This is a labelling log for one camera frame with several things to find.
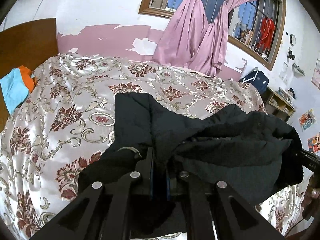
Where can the colourful wall poster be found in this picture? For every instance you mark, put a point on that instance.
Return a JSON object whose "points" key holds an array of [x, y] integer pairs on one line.
{"points": [[307, 119], [314, 144]]}

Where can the navy blue backpack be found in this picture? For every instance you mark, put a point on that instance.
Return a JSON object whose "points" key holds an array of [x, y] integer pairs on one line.
{"points": [[258, 79]]}

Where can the floral satin bedspread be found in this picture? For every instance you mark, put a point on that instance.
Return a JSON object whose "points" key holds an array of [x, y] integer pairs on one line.
{"points": [[67, 122]]}

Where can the wooden shelf desk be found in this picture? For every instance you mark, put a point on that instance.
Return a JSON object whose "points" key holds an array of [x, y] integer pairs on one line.
{"points": [[276, 105]]}

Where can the person's right hand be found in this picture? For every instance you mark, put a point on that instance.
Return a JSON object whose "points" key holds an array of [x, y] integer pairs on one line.
{"points": [[310, 203]]}

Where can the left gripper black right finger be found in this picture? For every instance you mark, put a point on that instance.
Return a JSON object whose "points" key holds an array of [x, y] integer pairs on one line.
{"points": [[217, 211]]}

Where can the red garment outside window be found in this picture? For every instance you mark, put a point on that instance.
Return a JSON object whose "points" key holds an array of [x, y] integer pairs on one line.
{"points": [[266, 33]]}

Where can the pink satin curtain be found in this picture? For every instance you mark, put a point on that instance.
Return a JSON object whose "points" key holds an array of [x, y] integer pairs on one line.
{"points": [[190, 41]]}

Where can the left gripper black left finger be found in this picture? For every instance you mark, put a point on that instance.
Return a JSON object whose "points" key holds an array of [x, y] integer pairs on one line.
{"points": [[104, 211]]}

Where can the round wall clock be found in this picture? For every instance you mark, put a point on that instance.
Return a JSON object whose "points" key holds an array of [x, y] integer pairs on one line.
{"points": [[293, 40]]}

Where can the black zip jacket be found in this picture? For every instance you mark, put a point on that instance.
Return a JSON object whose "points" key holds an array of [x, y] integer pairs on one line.
{"points": [[254, 152]]}

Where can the brown wooden headboard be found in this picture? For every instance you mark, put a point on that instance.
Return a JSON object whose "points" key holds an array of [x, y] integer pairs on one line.
{"points": [[28, 44]]}

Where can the wooden framed barred window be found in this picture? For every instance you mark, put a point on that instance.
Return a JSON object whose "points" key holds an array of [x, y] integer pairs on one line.
{"points": [[244, 23]]}

